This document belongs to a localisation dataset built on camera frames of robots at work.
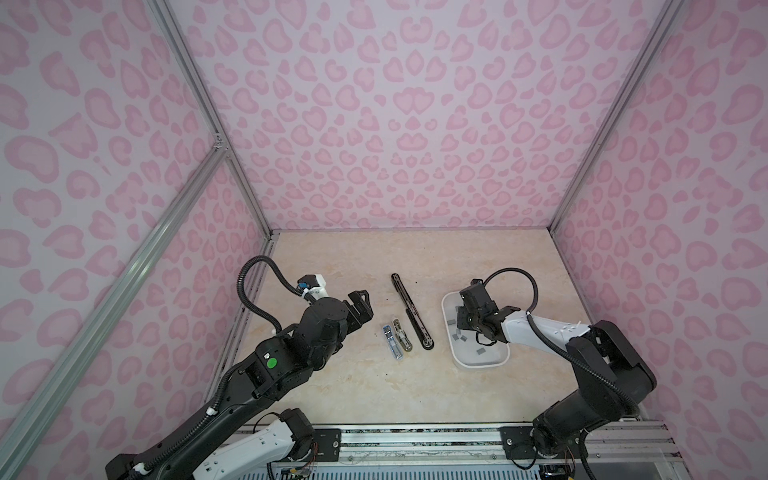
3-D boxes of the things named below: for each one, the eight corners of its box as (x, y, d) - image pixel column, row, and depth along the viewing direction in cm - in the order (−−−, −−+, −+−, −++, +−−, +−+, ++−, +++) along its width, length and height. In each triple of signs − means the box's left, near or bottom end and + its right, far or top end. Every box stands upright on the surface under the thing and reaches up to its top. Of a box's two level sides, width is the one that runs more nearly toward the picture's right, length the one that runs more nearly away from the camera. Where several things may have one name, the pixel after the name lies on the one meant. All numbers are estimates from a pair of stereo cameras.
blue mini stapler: (395, 362, 89) (395, 357, 86) (383, 331, 95) (382, 326, 92) (404, 358, 89) (404, 353, 86) (391, 328, 96) (391, 323, 93)
